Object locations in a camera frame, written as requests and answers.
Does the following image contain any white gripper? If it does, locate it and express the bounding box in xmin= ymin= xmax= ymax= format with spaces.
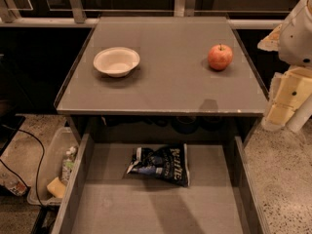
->
xmin=257 ymin=25 xmax=312 ymax=131

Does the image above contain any blue chip bag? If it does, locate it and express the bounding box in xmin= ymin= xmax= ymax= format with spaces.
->
xmin=127 ymin=143 xmax=190 ymax=187

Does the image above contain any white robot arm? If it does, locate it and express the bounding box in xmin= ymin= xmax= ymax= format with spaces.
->
xmin=257 ymin=0 xmax=312 ymax=132

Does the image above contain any grey counter cabinet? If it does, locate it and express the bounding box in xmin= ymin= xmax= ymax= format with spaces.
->
xmin=53 ymin=16 xmax=277 ymax=141

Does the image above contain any grey open drawer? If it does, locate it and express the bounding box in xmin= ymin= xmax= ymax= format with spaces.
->
xmin=52 ymin=135 xmax=269 ymax=234

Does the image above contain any white table leg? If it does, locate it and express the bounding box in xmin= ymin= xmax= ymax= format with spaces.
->
xmin=287 ymin=95 xmax=312 ymax=133

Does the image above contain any red apple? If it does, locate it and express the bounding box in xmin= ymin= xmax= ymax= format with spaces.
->
xmin=208 ymin=44 xmax=233 ymax=71

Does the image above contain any white paper bowl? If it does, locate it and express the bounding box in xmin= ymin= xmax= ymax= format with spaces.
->
xmin=94 ymin=47 xmax=140 ymax=78

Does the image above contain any plastic bottle in bin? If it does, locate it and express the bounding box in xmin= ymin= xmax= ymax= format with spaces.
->
xmin=61 ymin=146 xmax=78 ymax=184

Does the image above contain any yellow sponge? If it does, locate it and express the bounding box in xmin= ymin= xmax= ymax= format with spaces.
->
xmin=47 ymin=177 xmax=66 ymax=198

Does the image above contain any clear plastic bin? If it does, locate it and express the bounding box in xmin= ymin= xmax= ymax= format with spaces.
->
xmin=27 ymin=127 xmax=78 ymax=206

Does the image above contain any small colourful packet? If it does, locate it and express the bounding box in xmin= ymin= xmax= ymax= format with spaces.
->
xmin=0 ymin=173 xmax=27 ymax=196

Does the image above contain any metal railing frame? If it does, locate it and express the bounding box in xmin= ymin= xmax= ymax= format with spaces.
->
xmin=0 ymin=0 xmax=299 ymax=29

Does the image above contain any black cable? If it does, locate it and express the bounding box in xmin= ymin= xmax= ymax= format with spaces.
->
xmin=0 ymin=124 xmax=47 ymax=208

